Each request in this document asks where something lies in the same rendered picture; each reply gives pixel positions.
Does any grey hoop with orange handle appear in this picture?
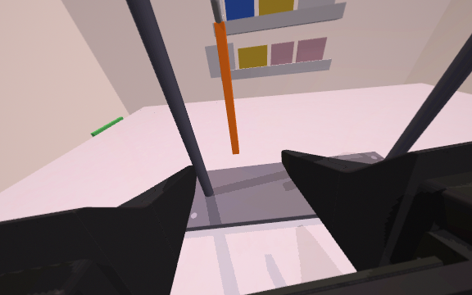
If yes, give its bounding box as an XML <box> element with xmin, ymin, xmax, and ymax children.
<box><xmin>211</xmin><ymin>0</ymin><xmax>239</xmax><ymax>154</ymax></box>

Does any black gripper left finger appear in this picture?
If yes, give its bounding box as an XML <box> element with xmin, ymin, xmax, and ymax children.
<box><xmin>0</xmin><ymin>165</ymin><xmax>197</xmax><ymax>295</ymax></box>

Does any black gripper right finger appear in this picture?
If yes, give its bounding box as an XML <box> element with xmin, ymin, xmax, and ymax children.
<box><xmin>281</xmin><ymin>141</ymin><xmax>472</xmax><ymax>272</ymax></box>

